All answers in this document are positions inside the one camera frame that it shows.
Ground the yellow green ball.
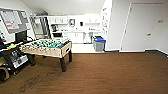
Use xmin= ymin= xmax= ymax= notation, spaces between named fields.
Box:
xmin=9 ymin=43 xmax=16 ymax=49

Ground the white sink base cabinet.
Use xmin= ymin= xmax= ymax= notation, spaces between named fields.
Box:
xmin=68 ymin=32 xmax=84 ymax=44

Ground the black coffee machine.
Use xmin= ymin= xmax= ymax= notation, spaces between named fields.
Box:
xmin=50 ymin=24 xmax=60 ymax=33

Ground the grey bin blue lid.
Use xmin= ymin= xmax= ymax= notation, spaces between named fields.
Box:
xmin=94 ymin=38 xmax=107 ymax=53

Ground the black built-in microwave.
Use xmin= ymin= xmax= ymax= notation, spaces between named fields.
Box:
xmin=52 ymin=32 xmax=64 ymax=38

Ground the large colourful wall poster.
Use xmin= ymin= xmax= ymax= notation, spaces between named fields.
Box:
xmin=101 ymin=7 xmax=110 ymax=30

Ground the white wall switch plate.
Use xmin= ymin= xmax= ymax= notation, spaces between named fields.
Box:
xmin=157 ymin=19 xmax=164 ymax=24

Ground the white door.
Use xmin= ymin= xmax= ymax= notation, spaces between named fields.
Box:
xmin=119 ymin=2 xmax=156 ymax=53

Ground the foosball gaming table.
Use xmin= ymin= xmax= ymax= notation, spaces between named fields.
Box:
xmin=20 ymin=38 xmax=74 ymax=73

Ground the stainless steel refrigerator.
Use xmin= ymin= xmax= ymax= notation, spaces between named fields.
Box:
xmin=29 ymin=15 xmax=51 ymax=40

